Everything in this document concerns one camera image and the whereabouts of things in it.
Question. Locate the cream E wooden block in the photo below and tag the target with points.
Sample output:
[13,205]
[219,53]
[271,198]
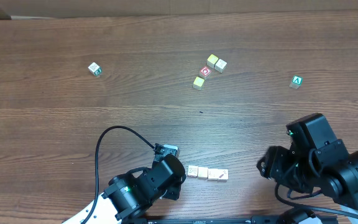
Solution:
[192,171]

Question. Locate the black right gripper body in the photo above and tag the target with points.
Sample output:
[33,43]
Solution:
[266,163]

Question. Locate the yellow top wooden block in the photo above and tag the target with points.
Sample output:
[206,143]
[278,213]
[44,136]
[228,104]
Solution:
[212,60]

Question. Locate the green letter wooden block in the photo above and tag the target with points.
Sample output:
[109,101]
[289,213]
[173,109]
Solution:
[95,69]

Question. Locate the yellow G wooden block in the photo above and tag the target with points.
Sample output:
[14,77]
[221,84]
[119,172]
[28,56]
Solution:
[202,173]

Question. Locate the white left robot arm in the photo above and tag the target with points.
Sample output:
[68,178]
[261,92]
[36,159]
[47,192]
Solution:
[130,195]

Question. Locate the yellow crayon wooden block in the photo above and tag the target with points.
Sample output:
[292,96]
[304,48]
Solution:
[223,174]

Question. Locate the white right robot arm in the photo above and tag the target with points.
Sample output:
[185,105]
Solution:
[338,194]

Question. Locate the pale yellow wooden block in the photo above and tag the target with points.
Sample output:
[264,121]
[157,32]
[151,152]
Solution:
[198,83]

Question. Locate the green A wooden block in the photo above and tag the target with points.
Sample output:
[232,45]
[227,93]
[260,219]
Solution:
[296,82]

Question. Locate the red top wooden block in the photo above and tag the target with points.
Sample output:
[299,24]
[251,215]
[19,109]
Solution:
[205,72]

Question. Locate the plain cream wooden block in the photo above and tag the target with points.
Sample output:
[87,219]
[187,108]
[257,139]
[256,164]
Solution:
[220,65]

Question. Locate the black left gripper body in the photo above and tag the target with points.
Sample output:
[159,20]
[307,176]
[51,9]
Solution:
[174,189]

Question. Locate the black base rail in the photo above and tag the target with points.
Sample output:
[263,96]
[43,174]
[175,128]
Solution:
[256,219]

